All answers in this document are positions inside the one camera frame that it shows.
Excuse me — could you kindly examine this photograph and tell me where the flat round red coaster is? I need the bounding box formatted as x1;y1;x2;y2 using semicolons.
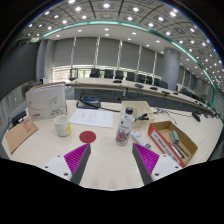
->
78;130;97;144

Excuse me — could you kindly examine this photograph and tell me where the white printed paper sheet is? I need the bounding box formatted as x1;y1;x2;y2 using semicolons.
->
68;108;115;129

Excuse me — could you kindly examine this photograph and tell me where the group of ceiling lights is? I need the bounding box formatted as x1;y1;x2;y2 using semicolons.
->
26;0;224;88

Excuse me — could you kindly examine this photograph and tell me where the white paper carton box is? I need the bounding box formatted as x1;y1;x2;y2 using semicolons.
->
25;82;68;122

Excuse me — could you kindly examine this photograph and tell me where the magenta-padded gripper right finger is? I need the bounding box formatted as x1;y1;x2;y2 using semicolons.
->
132;143;183;186

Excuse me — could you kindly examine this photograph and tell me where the black desk phone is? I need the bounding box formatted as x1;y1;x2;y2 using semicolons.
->
75;95;102;110

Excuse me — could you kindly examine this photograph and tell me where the clear water bottle black cap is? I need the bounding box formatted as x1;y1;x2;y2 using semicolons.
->
115;106;136;146

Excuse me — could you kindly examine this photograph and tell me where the small grey-green case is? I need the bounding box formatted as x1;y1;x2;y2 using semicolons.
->
170;130;181;144

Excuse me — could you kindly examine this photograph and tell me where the white mug with yellow print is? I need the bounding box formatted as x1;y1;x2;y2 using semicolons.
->
53;114;72;138

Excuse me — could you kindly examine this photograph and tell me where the white divided organizer box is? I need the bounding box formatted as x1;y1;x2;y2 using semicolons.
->
120;100;157;129

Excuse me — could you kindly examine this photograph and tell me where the small white oblong box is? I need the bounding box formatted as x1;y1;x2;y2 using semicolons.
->
130;129;152;149

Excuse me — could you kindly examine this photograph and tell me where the row of black office chairs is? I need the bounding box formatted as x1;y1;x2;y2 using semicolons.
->
89;68;189;96

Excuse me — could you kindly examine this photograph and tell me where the black power adapter with cables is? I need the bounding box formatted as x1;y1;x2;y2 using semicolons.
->
9;109;28;128

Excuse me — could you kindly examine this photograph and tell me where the brown paper envelope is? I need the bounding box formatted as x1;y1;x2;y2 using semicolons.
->
5;119;39;155

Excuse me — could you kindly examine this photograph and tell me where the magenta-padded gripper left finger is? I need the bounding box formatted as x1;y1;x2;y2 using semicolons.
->
41;143;92;186

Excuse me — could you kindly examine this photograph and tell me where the open cardboard box red edge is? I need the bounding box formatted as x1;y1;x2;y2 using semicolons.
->
147;120;199;168

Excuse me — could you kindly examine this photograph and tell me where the long curved conference desk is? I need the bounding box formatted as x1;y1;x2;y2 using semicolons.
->
68;77;223;123

